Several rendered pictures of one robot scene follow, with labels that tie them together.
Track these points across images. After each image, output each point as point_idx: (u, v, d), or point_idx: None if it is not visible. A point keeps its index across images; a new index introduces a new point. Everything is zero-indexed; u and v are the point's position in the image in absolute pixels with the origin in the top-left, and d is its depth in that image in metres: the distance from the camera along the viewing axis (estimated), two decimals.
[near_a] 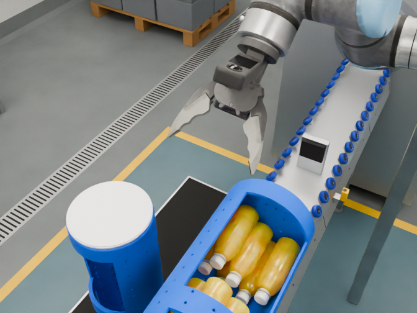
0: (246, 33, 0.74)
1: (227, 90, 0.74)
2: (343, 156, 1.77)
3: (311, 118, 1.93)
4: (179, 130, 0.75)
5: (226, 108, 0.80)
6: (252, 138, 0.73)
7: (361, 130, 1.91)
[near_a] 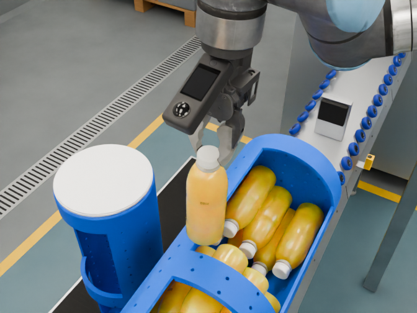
0: (200, 37, 0.61)
1: None
2: (367, 120, 1.58)
3: (328, 82, 1.74)
4: (197, 149, 0.74)
5: None
6: (224, 143, 0.70)
7: (385, 94, 1.72)
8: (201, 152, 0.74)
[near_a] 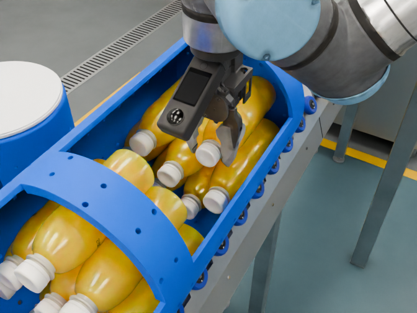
0: (188, 41, 0.61)
1: None
2: None
3: None
4: (193, 148, 0.75)
5: None
6: (224, 144, 0.70)
7: None
8: (200, 158, 0.75)
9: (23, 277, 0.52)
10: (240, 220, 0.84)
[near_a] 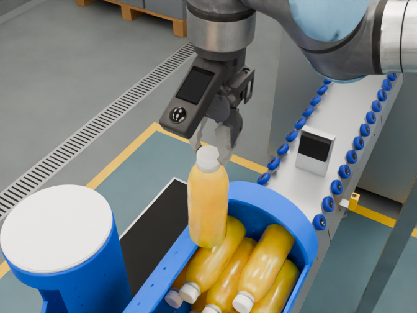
0: (192, 40, 0.61)
1: None
2: (352, 153, 1.45)
3: (312, 109, 1.61)
4: (197, 150, 0.74)
5: None
6: (223, 143, 0.70)
7: (373, 123, 1.60)
8: (236, 307, 0.94)
9: None
10: None
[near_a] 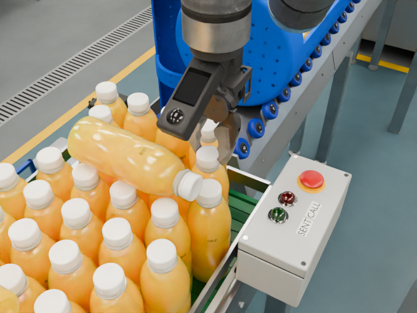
0: (188, 41, 0.61)
1: None
2: None
3: None
4: (197, 150, 0.74)
5: None
6: (222, 143, 0.70)
7: None
8: None
9: None
10: (350, 0, 1.44)
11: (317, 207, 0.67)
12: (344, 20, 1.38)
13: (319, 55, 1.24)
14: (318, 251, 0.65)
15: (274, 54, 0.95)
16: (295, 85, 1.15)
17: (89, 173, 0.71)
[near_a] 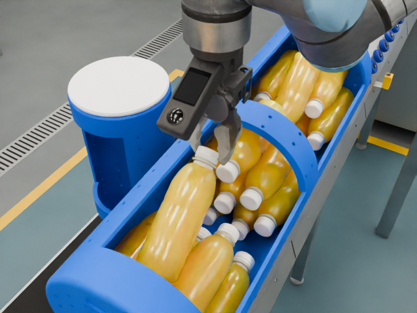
0: (188, 41, 0.61)
1: None
2: (384, 41, 1.55)
3: None
4: (197, 150, 0.74)
5: None
6: (222, 143, 0.70)
7: (401, 22, 1.69)
8: (307, 112, 1.07)
9: (224, 171, 0.84)
10: None
11: None
12: (309, 196, 1.09)
13: (271, 267, 0.95)
14: None
15: None
16: None
17: None
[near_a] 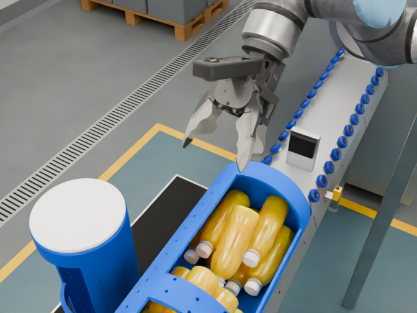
0: (244, 35, 0.76)
1: (225, 90, 0.75)
2: (336, 151, 1.63)
3: (301, 112, 1.80)
4: (188, 137, 0.77)
5: (241, 113, 0.80)
6: (242, 134, 0.71)
7: (356, 124, 1.78)
8: (245, 261, 1.16)
9: None
10: None
11: None
12: None
13: None
14: None
15: None
16: None
17: None
